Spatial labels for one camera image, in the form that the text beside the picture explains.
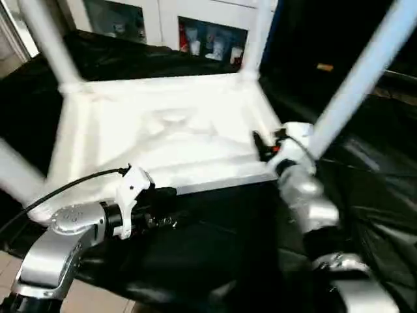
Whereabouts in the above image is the white display cabinet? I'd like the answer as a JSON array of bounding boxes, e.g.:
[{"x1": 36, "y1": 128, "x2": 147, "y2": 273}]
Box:
[{"x1": 65, "y1": 0, "x2": 278, "y2": 66}]

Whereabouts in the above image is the long black rod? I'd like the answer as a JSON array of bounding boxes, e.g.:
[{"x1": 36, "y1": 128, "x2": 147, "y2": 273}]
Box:
[{"x1": 377, "y1": 68, "x2": 417, "y2": 85}]

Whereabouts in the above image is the white plastic table top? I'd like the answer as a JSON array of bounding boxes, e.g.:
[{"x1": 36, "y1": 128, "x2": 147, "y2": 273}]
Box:
[{"x1": 25, "y1": 72, "x2": 284, "y2": 226}]

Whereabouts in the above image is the black mat cloth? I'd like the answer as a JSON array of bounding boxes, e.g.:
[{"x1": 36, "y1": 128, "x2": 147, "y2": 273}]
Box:
[{"x1": 0, "y1": 29, "x2": 417, "y2": 313}]

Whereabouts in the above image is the white plastic table leg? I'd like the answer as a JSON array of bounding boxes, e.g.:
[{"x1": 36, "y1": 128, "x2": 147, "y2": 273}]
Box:
[
  {"x1": 0, "y1": 135, "x2": 50, "y2": 213},
  {"x1": 18, "y1": 0, "x2": 84, "y2": 91},
  {"x1": 239, "y1": 0, "x2": 276, "y2": 82},
  {"x1": 308, "y1": 0, "x2": 417, "y2": 160}
]

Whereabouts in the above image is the dark tall cabinet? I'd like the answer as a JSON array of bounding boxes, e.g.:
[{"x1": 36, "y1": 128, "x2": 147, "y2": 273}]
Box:
[{"x1": 263, "y1": 0, "x2": 417, "y2": 76}]

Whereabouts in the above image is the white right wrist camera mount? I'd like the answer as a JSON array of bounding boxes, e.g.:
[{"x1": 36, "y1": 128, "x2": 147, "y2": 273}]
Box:
[{"x1": 273, "y1": 122, "x2": 319, "y2": 177}]

